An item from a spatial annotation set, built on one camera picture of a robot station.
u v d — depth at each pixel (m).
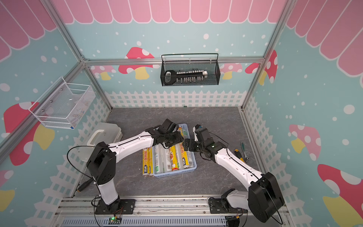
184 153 0.86
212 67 0.94
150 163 0.87
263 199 0.40
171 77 0.89
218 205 0.74
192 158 0.88
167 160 0.87
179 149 0.90
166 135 0.68
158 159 0.87
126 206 0.76
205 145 0.62
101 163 0.47
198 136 0.65
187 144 0.74
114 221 0.73
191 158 0.87
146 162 0.87
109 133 0.92
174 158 0.88
